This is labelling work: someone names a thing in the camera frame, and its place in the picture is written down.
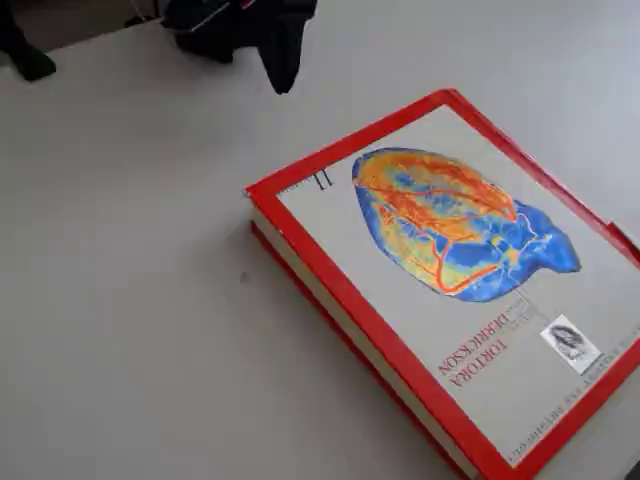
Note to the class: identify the red anatomy textbook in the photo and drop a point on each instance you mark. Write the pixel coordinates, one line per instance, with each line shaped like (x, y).
(425, 340)

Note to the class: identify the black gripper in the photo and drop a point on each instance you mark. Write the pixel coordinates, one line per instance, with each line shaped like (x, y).
(280, 55)

